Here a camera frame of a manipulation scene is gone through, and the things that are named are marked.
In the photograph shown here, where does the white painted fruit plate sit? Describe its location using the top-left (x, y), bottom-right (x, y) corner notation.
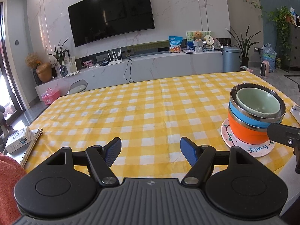
top-left (221, 118), bottom-right (275, 158)

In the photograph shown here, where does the orange steel bowl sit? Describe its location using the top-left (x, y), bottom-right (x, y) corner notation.
top-left (228, 113), bottom-right (269, 145)

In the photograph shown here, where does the green ceramic bowl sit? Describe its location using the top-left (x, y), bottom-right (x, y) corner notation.
top-left (236, 87), bottom-right (281, 118)

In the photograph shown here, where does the white phone stand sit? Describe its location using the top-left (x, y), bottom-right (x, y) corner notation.
top-left (290, 105), bottom-right (300, 121)

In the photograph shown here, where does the yellow checkered tablecloth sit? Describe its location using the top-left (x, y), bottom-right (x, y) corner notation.
top-left (23, 71), bottom-right (300, 183)

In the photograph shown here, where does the pink small heater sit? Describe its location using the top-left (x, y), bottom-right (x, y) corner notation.
top-left (259, 60), bottom-right (269, 78)

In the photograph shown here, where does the grey drawer cabinet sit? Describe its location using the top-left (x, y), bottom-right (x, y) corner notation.
top-left (282, 23), bottom-right (300, 72)

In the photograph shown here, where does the blue water jug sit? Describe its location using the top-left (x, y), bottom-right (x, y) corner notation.
top-left (260, 43), bottom-right (277, 73)

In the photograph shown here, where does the white marble tv console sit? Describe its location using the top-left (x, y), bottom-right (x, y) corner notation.
top-left (36, 51), bottom-right (223, 97)

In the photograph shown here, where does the pink plastic box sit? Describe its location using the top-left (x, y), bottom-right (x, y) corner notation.
top-left (41, 88), bottom-right (61, 105)

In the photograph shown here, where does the white small box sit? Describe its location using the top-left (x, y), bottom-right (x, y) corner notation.
top-left (6, 126), bottom-right (32, 154)

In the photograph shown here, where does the grey blue trash bin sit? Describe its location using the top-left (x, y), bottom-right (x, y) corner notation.
top-left (222, 46), bottom-right (241, 73)

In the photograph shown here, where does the potted long leaf plant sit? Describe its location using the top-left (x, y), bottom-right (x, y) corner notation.
top-left (226, 25), bottom-right (262, 67)

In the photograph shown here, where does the white wifi router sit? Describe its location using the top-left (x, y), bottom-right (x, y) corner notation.
top-left (107, 50), bottom-right (123, 65)

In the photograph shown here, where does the brown gourd vase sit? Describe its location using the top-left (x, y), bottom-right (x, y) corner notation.
top-left (36, 62), bottom-right (52, 83)

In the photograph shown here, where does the blue vase with plant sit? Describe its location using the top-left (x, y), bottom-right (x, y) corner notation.
top-left (48, 38), bottom-right (69, 77)

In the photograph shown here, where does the hanging ivy plant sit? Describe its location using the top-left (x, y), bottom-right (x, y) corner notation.
top-left (268, 6), bottom-right (292, 60)

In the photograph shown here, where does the blue snack bag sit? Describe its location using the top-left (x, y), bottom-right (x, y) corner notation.
top-left (169, 36), bottom-right (183, 53)

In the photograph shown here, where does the teddy bear bouquet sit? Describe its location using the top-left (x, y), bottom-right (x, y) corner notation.
top-left (193, 31), bottom-right (203, 52)

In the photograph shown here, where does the ring binder notebook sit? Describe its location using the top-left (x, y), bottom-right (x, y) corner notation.
top-left (20, 128), bottom-right (43, 168)

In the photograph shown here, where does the black power cable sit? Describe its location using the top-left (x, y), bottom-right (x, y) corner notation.
top-left (122, 57), bottom-right (137, 84)

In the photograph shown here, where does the black wall television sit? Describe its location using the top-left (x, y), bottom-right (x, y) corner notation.
top-left (68, 0), bottom-right (155, 47)

